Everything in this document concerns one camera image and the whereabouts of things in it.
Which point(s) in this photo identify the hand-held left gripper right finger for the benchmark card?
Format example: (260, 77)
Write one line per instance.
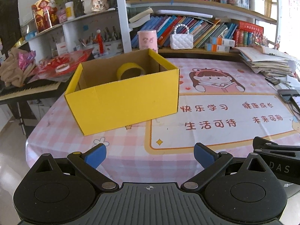
(204, 155)

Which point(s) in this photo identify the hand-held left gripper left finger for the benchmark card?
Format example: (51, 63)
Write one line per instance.
(96, 156)

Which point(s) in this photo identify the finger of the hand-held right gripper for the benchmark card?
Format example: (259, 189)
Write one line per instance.
(264, 143)

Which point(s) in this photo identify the yellow cardboard box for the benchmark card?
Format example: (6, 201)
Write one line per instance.
(121, 105)

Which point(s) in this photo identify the yellow tape roll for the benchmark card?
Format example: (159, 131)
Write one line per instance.
(131, 66)

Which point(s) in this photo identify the pink checked printed tablecloth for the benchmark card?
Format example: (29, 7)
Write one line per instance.
(211, 133)

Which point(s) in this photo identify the black phone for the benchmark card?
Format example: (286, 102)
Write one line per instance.
(273, 80)

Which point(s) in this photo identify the stack of papers and notebooks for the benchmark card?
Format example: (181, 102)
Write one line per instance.
(264, 62)

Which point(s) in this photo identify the black keyboard stand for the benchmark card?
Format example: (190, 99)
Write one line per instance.
(23, 117)

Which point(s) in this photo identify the white red tape roll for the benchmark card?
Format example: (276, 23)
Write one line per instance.
(62, 68)

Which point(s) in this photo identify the electric piano keyboard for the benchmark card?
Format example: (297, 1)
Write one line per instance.
(28, 90)

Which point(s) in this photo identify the red printed paper sheet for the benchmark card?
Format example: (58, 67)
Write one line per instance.
(75, 58)

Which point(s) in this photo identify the red thick book set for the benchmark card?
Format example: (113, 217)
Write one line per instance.
(248, 34)

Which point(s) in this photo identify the white pen holder box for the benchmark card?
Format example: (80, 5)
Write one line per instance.
(113, 46)

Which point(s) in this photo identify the white red shelf box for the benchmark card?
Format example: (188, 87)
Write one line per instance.
(62, 49)

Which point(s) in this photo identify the red slim doll ornament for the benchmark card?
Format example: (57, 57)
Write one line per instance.
(100, 41)

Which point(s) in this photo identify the pink foil wrapping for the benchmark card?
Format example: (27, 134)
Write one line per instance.
(27, 61)

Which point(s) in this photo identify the beige crumpled cloth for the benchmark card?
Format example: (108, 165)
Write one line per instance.
(11, 70)

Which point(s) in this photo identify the long row of slanted books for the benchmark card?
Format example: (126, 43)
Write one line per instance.
(204, 30)

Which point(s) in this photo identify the pink cylinder container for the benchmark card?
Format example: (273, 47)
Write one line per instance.
(147, 41)

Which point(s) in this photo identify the white rolled paper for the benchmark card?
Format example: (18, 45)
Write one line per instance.
(185, 14)

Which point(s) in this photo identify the white wooden bookshelf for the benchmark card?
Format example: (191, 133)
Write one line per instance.
(121, 16)

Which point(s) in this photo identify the pink small gift box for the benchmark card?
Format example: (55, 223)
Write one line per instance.
(62, 16)

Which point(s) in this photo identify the white bottle yellow label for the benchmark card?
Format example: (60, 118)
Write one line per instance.
(69, 10)

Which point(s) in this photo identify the red festive gift bag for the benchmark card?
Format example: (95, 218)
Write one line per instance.
(44, 16)

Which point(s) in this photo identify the wall poster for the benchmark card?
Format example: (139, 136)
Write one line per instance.
(294, 9)

